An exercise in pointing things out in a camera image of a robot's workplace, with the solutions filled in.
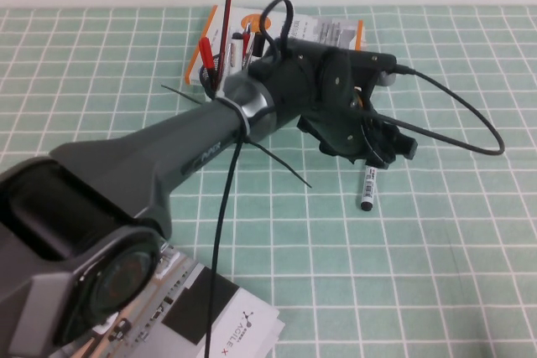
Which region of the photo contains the white marker with dark cap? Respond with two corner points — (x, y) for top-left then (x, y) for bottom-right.
(228, 32), (246, 76)

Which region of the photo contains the green checked tablecloth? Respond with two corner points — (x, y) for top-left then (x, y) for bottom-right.
(0, 5), (537, 358)

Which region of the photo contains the red capped pen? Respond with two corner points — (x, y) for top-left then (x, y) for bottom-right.
(198, 37), (216, 82)

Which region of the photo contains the thin black hanging cable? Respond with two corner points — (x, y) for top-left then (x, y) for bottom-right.
(204, 139), (244, 358)

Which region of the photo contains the white orange ROS book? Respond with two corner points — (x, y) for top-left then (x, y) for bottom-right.
(184, 5), (364, 87)

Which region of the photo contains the silver ballpoint pen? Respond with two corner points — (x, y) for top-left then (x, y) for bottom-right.
(240, 21), (253, 64)

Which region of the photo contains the black zip tie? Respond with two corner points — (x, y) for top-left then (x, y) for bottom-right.
(159, 83), (216, 104)
(248, 141), (314, 189)

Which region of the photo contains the AgileX photo brochure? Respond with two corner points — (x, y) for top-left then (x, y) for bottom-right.
(54, 244), (281, 358)

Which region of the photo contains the black camera cable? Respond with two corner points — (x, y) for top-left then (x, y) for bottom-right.
(368, 63), (506, 157)

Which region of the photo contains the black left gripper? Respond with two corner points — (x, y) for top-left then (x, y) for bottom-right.
(295, 106), (420, 169)

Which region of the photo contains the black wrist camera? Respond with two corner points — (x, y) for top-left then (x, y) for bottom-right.
(347, 50), (398, 87)

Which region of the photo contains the white whiteboard marker black cap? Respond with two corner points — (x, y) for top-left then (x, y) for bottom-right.
(359, 164), (381, 212)

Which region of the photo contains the black braided cable loop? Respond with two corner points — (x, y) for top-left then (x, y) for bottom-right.
(258, 0), (295, 60)

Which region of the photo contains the red and black pencil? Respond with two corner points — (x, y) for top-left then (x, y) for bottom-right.
(214, 0), (234, 95)

